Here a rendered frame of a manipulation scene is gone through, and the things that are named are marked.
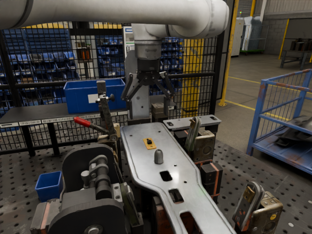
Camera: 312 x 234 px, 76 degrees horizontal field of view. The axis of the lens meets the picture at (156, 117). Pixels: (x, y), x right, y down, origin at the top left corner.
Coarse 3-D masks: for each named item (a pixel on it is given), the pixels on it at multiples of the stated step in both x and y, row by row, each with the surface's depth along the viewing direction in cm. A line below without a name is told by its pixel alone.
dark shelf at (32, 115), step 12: (156, 96) 130; (12, 108) 110; (24, 108) 110; (36, 108) 110; (48, 108) 110; (60, 108) 110; (0, 120) 95; (12, 120) 95; (24, 120) 95; (36, 120) 97; (48, 120) 98; (60, 120) 100; (72, 120) 102
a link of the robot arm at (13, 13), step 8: (0, 0) 18; (8, 0) 19; (16, 0) 20; (24, 0) 21; (0, 8) 19; (8, 8) 20; (16, 8) 20; (24, 8) 21; (0, 16) 20; (8, 16) 20; (16, 16) 21; (0, 24) 21; (8, 24) 22
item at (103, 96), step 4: (100, 96) 69; (104, 96) 70; (112, 96) 69; (96, 100) 69; (100, 100) 67; (104, 100) 68; (108, 100) 69; (112, 100) 69; (104, 104) 68; (104, 108) 69; (108, 108) 69; (104, 112) 69; (108, 112) 70; (104, 116) 70; (108, 116) 70; (108, 120) 71; (108, 124) 71; (112, 124) 72; (108, 128) 72; (112, 128) 72; (112, 132) 73
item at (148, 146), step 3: (144, 138) 85; (147, 138) 85; (150, 138) 85; (144, 141) 82; (147, 141) 81; (150, 141) 81; (147, 144) 80; (150, 144) 80; (153, 144) 80; (147, 147) 78; (150, 147) 78; (153, 147) 78
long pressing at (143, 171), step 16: (128, 128) 94; (144, 128) 94; (160, 128) 94; (128, 144) 81; (144, 144) 81; (160, 144) 81; (176, 144) 81; (128, 160) 70; (144, 160) 71; (176, 160) 71; (144, 176) 63; (160, 176) 63; (176, 176) 63; (192, 176) 63; (160, 192) 56; (192, 192) 57; (176, 208) 52; (192, 208) 52; (208, 208) 52; (176, 224) 47; (208, 224) 47; (224, 224) 47
